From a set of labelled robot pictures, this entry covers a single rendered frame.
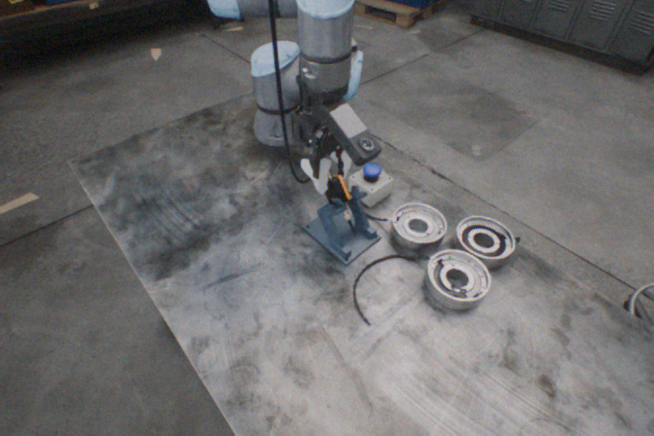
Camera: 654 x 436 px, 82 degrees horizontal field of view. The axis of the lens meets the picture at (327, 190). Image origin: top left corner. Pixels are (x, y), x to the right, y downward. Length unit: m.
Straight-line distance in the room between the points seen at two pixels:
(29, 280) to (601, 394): 1.99
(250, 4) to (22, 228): 1.93
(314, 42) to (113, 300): 1.51
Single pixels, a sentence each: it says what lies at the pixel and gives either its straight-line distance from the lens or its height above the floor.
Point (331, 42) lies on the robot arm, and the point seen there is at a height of 1.19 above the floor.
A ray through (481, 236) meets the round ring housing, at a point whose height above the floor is 0.82.
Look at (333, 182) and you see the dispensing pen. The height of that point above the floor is 0.94.
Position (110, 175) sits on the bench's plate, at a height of 0.80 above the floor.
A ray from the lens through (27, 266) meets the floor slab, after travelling 2.17.
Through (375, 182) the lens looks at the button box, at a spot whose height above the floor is 0.85.
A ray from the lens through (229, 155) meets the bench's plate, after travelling 1.00.
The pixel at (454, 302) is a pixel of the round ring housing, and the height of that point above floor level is 0.83.
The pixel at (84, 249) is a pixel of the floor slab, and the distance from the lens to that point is 2.10.
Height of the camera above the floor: 1.39
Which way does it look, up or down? 43 degrees down
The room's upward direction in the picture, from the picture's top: straight up
